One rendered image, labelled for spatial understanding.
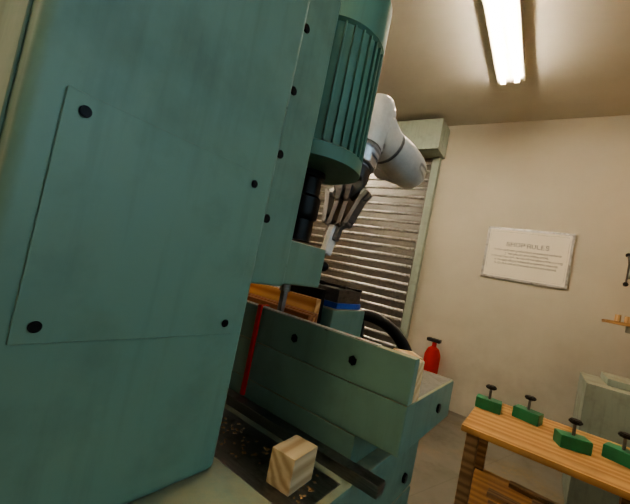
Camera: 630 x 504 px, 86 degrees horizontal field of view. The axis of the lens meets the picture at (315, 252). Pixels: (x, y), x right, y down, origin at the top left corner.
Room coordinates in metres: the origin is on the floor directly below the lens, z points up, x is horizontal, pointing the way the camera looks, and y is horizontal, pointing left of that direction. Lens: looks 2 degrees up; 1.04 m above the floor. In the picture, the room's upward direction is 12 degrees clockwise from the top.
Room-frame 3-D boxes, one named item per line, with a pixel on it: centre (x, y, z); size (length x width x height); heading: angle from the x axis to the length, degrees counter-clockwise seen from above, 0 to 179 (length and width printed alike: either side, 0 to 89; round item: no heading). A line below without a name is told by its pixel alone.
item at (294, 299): (0.69, 0.06, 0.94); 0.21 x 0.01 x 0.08; 53
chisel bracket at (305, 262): (0.57, 0.05, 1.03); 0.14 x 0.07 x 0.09; 143
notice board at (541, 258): (2.91, -1.78, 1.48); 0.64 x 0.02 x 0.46; 56
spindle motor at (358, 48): (0.59, 0.04, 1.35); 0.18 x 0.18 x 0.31
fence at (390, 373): (0.58, 0.10, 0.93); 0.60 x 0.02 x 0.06; 53
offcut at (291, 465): (0.38, -0.02, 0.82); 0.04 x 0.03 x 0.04; 146
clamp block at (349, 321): (0.77, -0.04, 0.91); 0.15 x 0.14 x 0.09; 53
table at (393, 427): (0.70, 0.01, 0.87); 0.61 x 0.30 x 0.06; 53
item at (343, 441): (0.63, 0.00, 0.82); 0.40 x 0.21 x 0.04; 53
